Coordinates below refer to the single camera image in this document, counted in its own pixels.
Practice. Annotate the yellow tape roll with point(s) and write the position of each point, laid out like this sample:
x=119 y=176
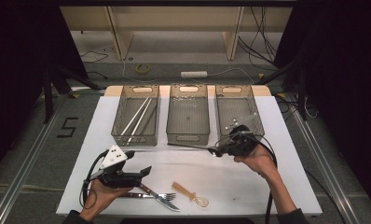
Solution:
x=142 y=68

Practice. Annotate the amber plastic spoon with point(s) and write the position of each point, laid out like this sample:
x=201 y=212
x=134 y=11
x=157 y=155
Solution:
x=186 y=193

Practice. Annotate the metal spoon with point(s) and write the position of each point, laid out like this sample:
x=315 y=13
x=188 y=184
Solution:
x=189 y=146

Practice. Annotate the light wooden shelf unit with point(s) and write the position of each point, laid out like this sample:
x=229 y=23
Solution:
x=174 y=18

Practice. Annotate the grey plastic bin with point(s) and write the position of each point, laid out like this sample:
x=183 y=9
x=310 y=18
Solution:
x=134 y=137
x=188 y=116
x=233 y=105

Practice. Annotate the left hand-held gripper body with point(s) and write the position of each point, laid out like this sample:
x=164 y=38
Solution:
x=113 y=158

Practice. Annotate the black metal stand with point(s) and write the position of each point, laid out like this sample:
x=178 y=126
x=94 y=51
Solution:
x=302 y=93
x=48 y=93

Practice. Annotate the person's left hand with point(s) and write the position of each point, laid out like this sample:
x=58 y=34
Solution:
x=99 y=199

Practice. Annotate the person's right hand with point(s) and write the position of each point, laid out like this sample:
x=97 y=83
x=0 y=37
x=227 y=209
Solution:
x=261 y=161

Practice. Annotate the aluminium floor rail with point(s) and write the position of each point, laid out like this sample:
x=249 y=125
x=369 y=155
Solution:
x=22 y=168
x=322 y=155

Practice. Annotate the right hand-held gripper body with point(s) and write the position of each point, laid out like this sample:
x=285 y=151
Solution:
x=241 y=143

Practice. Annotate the white power strip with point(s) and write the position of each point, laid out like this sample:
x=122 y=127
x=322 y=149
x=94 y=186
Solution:
x=193 y=74

